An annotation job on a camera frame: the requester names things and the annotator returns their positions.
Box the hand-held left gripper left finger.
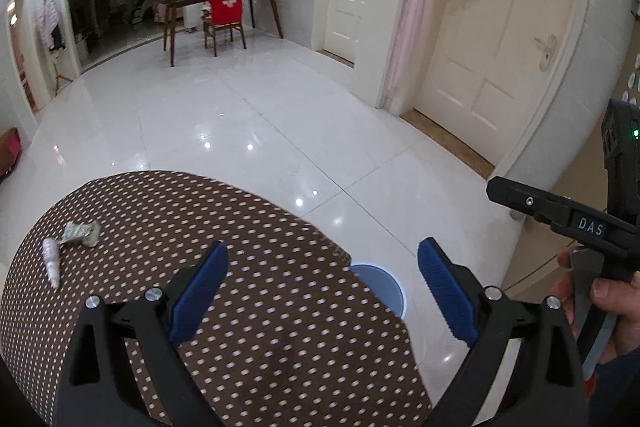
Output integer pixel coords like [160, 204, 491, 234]
[52, 241, 230, 427]

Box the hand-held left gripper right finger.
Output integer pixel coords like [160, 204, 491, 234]
[417, 238, 590, 427]

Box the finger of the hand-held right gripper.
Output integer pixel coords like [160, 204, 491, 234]
[486, 176, 608, 250]

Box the blue plastic trash bin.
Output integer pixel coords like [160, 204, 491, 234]
[350, 262, 408, 320]

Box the grey paper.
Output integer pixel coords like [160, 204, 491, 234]
[61, 222, 101, 249]

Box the white twisted paper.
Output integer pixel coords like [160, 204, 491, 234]
[42, 238, 63, 290]

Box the person's right forearm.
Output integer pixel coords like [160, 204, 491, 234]
[582, 347, 640, 427]

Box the person's right hand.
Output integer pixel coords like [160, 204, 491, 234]
[549, 249, 640, 365]

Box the brown dotted tablecloth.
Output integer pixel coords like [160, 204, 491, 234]
[0, 171, 433, 427]

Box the cream panel door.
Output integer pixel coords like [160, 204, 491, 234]
[415, 0, 588, 158]

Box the pink curtain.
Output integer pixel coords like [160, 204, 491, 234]
[377, 0, 583, 110]

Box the wooden chair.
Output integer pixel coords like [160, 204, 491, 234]
[201, 0, 248, 58]

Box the red chair cover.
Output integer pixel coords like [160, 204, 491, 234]
[206, 0, 251, 28]

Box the pink hanging garment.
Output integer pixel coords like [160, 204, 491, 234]
[37, 0, 66, 50]

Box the metal door handle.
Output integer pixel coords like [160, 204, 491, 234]
[532, 34, 558, 72]

